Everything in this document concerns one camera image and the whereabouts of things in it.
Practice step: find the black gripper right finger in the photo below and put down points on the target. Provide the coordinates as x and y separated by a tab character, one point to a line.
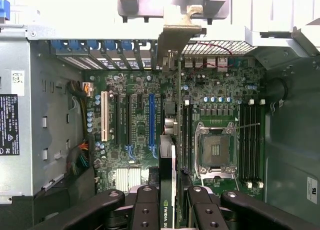
245	212

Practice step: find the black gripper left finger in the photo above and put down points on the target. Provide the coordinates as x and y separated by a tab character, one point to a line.
100	210

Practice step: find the silver chipset heat sink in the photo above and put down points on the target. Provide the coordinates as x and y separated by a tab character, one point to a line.
130	177

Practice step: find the metal socket cover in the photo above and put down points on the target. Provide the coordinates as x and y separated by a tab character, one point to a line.
215	176

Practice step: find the CPU socket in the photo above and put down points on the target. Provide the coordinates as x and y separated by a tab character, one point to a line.
216	150

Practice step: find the black RAM slot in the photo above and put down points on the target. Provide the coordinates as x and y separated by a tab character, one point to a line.
243	140
185	140
260	140
254	140
249	140
190	140

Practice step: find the open dark PC case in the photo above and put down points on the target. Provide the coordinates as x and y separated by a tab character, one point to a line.
287	145

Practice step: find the thin locking lever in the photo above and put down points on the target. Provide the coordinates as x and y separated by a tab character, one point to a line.
247	126

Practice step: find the white expansion slot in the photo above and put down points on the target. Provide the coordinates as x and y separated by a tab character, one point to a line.
105	115

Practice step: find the blue expansion slot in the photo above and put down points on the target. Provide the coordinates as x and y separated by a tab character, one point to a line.
151	120

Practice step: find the short black expansion slot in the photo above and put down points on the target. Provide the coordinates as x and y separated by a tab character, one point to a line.
139	101

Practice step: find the grey power supply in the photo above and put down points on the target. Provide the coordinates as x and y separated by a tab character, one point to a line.
25	115

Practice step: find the green motherboard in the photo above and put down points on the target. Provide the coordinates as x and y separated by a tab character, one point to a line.
220	87

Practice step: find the grey parts rack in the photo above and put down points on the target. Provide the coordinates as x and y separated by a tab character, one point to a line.
140	7

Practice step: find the blue case latch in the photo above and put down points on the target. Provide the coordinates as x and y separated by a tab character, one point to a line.
4	11

